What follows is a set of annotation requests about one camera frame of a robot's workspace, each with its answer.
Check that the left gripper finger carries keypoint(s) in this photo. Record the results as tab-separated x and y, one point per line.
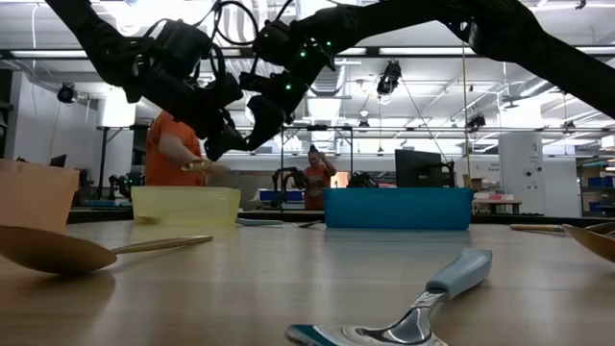
216	141
231	130

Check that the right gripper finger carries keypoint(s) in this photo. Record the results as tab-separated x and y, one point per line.
259	120
274	120

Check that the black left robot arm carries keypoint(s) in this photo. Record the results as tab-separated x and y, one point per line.
96	38

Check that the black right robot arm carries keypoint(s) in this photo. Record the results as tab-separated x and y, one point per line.
552	62

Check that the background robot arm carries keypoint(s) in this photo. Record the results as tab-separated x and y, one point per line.
125	185
362	180
288	175
85	185

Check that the tan handheld object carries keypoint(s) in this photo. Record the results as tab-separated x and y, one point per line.
196	166

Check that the person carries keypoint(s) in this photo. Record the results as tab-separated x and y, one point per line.
316	185
165	154

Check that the yellow plastic bin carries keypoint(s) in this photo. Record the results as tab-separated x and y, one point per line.
192	204

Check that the blue background bin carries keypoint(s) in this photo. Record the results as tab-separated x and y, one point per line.
269	195

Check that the small dark monitor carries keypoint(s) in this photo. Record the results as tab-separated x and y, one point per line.
58	161

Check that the blue plastic bin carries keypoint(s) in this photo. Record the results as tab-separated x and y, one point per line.
399	206

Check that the black computer monitor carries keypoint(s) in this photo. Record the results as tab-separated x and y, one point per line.
418	168

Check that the orange plastic bin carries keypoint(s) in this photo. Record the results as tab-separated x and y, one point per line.
33	197

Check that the wooden spoon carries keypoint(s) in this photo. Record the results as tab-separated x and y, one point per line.
605	227
48	250
535	228
596	247

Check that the cardboard box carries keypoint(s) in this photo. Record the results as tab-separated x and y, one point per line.
473	182

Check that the background table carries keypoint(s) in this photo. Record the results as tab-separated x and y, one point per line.
497	204

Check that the storage shelf with bins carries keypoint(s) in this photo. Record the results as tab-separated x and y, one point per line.
596	192

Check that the silver ceiling duct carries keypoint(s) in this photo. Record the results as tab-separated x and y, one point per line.
336	84

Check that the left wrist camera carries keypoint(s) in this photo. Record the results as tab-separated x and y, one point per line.
185	48

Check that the black overhead camera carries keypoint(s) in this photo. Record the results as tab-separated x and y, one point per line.
389	79

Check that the black table edge rail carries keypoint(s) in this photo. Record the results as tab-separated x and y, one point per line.
490	219

